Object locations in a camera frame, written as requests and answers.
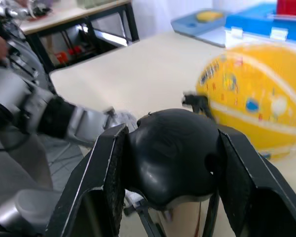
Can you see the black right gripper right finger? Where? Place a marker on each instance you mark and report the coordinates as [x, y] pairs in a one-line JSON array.
[[251, 182]]

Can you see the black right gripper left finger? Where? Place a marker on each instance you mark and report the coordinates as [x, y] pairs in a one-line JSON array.
[[88, 177]]

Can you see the yellow ball with white stripes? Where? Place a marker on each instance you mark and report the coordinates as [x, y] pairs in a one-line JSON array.
[[259, 106]]

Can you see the silver robot torso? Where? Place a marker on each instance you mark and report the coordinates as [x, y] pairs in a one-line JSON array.
[[22, 207]]

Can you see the red items under workbench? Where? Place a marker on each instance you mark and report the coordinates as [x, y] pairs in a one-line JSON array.
[[70, 53]]

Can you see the blue-lidded white storage box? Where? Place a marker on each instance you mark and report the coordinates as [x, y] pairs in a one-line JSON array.
[[256, 27]]

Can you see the black-framed workbench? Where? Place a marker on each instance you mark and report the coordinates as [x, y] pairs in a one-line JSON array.
[[71, 13]]

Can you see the blue case with yellow item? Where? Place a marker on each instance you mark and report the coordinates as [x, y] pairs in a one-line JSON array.
[[199, 23]]

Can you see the red box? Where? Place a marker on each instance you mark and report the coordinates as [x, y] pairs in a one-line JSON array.
[[291, 7]]

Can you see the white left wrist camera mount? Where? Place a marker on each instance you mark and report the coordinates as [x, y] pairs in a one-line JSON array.
[[88, 123]]

